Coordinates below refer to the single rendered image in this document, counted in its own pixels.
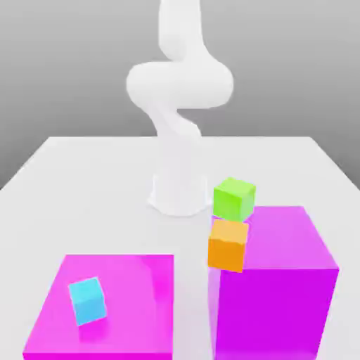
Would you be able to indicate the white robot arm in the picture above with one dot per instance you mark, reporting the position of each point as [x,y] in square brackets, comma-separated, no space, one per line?
[180,84]

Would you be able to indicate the small green cube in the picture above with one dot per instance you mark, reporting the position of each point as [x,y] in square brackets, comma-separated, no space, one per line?
[230,201]

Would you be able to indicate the small orange cube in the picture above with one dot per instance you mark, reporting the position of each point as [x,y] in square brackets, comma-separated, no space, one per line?
[226,250]

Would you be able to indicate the small cyan cube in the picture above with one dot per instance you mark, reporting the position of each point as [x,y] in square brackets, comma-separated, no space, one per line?
[87,302]

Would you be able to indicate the large magenta box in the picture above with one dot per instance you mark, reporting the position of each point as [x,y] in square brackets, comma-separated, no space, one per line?
[126,309]

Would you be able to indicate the large purple box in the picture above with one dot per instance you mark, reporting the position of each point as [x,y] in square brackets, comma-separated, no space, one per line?
[275,295]

